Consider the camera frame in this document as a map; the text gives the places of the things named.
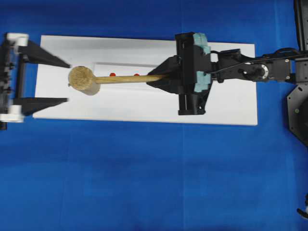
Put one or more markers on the black clamp at lower right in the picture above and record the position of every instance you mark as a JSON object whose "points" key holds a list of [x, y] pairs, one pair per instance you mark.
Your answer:
{"points": [[304, 213]]}

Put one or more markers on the large white foam board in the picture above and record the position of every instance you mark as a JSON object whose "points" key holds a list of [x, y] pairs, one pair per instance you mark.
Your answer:
{"points": [[233, 102]]}

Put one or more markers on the black block at left edge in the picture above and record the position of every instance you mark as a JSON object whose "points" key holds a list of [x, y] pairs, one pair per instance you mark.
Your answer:
{"points": [[3, 126]]}

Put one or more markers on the wooden mallet hammer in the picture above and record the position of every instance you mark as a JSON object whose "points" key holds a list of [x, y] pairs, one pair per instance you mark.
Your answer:
{"points": [[83, 79]]}

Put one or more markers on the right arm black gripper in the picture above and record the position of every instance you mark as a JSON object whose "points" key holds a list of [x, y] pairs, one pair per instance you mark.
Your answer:
{"points": [[193, 63]]}

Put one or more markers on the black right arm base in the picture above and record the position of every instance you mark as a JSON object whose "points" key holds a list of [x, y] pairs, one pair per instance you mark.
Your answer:
{"points": [[297, 100]]}

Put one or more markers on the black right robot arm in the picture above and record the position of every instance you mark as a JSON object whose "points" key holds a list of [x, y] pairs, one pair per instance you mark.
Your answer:
{"points": [[232, 64]]}

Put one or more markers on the small white raised block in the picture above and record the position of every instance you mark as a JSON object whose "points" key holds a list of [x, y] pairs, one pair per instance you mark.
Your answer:
{"points": [[104, 69]]}

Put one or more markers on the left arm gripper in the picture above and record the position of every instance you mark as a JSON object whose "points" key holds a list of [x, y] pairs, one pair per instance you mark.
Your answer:
{"points": [[15, 50]]}

